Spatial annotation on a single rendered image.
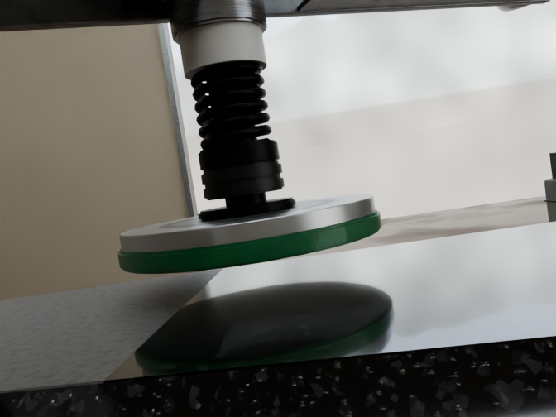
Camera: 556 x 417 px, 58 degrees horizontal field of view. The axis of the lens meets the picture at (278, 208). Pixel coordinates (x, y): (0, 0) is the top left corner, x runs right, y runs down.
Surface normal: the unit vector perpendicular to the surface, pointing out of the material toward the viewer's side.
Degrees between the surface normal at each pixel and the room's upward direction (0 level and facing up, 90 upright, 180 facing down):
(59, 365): 0
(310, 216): 90
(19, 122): 90
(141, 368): 0
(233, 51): 90
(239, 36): 90
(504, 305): 0
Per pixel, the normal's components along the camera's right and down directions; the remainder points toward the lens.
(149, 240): -0.61, 0.13
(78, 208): -0.06, 0.06
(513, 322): -0.15, -0.99
